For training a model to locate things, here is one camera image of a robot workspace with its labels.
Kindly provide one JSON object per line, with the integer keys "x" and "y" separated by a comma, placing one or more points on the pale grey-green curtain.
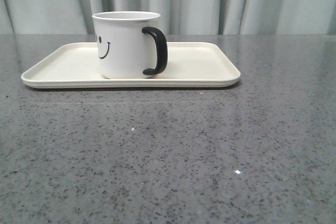
{"x": 178, "y": 17}

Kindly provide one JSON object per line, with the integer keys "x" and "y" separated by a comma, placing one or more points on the cream rectangular plastic tray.
{"x": 190, "y": 65}

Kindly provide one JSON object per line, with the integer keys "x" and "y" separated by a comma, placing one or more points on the white smiley mug black handle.
{"x": 130, "y": 44}

